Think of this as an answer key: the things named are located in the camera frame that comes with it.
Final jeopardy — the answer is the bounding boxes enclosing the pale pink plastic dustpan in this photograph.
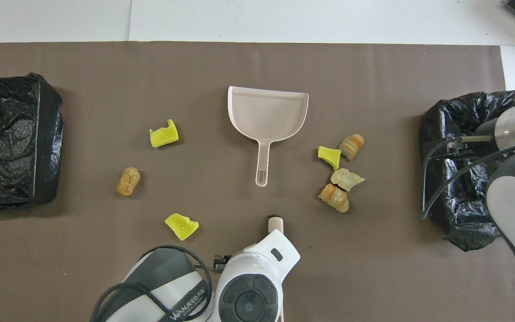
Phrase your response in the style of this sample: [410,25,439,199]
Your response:
[228,86,309,187]

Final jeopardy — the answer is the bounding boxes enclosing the small yellow cheese wedge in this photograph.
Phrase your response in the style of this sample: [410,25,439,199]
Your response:
[317,145,342,171]

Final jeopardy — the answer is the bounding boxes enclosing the golden croissant piece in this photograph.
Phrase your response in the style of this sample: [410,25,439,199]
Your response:
[338,134,365,162]

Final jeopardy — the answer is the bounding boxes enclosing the notched yellow cheese chunk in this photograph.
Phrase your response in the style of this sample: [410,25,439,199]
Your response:
[149,119,180,148]

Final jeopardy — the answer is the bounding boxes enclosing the rounded yellow cheese chunk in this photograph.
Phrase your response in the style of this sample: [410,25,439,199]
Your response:
[164,213,200,242]

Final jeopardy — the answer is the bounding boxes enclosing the brown bread roll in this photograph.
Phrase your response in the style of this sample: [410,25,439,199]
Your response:
[116,167,141,197]

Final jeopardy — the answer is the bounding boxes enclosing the open bin with black bag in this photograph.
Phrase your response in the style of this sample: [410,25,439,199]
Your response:
[420,89,515,252]

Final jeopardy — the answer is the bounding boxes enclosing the striped orange croissant piece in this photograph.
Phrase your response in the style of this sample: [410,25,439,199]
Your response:
[317,183,350,213]

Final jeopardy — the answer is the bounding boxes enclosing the pale flaky pastry piece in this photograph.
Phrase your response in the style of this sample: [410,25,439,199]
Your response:
[330,168,366,192]

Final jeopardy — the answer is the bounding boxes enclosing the brown paper table mat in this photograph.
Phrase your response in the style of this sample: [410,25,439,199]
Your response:
[0,42,515,322]

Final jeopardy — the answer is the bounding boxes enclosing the box wrapped in black bag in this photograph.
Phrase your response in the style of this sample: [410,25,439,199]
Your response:
[0,73,64,212]

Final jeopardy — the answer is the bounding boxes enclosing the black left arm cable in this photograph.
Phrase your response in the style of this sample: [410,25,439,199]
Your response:
[90,245,232,322]

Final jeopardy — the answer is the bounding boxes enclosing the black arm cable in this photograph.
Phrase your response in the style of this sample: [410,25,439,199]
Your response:
[90,245,232,322]
[422,134,515,309]

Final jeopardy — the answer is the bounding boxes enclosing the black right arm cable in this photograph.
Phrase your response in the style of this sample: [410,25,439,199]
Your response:
[422,134,515,309]

